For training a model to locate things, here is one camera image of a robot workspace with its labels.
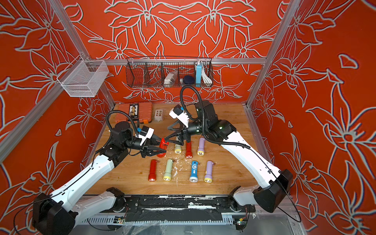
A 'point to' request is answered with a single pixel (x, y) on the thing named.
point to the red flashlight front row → (152, 172)
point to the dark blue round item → (188, 80)
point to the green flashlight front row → (167, 175)
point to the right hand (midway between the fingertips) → (165, 135)
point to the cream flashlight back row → (177, 149)
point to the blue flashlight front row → (194, 177)
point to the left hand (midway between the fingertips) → (165, 146)
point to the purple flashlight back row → (201, 149)
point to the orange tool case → (145, 112)
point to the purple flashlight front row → (208, 177)
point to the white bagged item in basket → (170, 79)
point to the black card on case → (134, 110)
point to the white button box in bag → (158, 115)
